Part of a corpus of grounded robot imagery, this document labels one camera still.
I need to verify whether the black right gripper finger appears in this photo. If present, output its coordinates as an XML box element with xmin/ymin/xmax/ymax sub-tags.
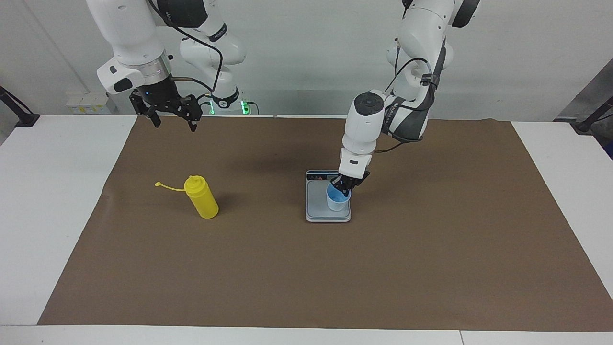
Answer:
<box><xmin>179</xmin><ymin>94</ymin><xmax>204</xmax><ymax>133</ymax></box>
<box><xmin>130</xmin><ymin>93</ymin><xmax>162</xmax><ymax>129</ymax></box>

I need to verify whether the brown table mat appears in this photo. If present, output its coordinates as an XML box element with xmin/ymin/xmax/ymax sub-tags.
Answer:
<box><xmin>37</xmin><ymin>115</ymin><xmax>613</xmax><ymax>332</ymax></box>

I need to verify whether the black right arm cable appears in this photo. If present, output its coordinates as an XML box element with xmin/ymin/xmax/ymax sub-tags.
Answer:
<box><xmin>146</xmin><ymin>0</ymin><xmax>225</xmax><ymax>96</ymax></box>

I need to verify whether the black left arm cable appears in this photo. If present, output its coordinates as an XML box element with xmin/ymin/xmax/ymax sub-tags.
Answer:
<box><xmin>371</xmin><ymin>38</ymin><xmax>448</xmax><ymax>155</ymax></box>

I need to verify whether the yellow squeeze bottle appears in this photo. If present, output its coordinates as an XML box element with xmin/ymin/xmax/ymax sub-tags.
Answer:
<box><xmin>155</xmin><ymin>175</ymin><xmax>220</xmax><ymax>219</ymax></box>

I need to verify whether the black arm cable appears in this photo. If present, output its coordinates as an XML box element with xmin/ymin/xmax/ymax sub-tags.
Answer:
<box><xmin>146</xmin><ymin>0</ymin><xmax>225</xmax><ymax>96</ymax></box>
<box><xmin>371</xmin><ymin>38</ymin><xmax>448</xmax><ymax>155</ymax></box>

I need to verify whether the silver digital kitchen scale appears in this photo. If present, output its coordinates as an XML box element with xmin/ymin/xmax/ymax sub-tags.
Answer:
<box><xmin>305</xmin><ymin>170</ymin><xmax>352</xmax><ymax>223</ymax></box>

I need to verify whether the black clamp stand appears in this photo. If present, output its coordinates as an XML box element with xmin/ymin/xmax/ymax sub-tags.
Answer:
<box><xmin>570</xmin><ymin>96</ymin><xmax>613</xmax><ymax>133</ymax></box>
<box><xmin>0</xmin><ymin>85</ymin><xmax>40</xmax><ymax>128</ymax></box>

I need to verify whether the light blue plastic cup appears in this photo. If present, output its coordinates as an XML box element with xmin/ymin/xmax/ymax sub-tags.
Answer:
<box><xmin>326</xmin><ymin>182</ymin><xmax>352</xmax><ymax>212</ymax></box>

